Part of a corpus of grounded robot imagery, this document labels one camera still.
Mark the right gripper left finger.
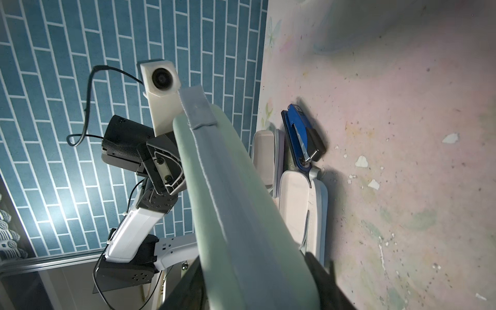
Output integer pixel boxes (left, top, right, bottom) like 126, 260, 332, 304
159, 257, 205, 310

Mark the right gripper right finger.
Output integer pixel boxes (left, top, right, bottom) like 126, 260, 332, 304
304, 252, 356, 310

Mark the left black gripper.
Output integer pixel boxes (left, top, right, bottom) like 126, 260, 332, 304
102, 115, 187, 196

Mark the grey sleeve back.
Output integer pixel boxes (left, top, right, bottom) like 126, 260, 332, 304
173, 85, 320, 309

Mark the white sleeve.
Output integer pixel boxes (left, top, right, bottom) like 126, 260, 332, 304
278, 167, 328, 265

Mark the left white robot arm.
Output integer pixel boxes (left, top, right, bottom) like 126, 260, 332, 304
93, 115, 199, 293

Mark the blue stapler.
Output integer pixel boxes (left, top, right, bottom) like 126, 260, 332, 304
281, 104, 327, 174

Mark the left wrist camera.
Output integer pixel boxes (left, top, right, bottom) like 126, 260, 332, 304
139, 60, 183, 136

